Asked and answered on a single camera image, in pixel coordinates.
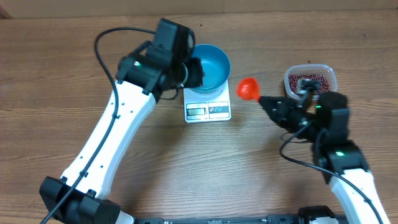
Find blue metal bowl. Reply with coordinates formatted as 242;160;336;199
189;44;231;93

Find clear plastic food container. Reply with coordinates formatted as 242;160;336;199
284;64;338;100

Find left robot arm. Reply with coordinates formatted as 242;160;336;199
39;18;204;223

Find white digital kitchen scale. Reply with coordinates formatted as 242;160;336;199
183;82;232;123

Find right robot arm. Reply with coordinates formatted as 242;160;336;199
258;91;389;223

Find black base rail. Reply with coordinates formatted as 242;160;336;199
134;205;349;224

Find red measuring scoop blue handle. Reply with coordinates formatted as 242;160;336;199
236;77;261;102

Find red beans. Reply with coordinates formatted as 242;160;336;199
289;73;330;95

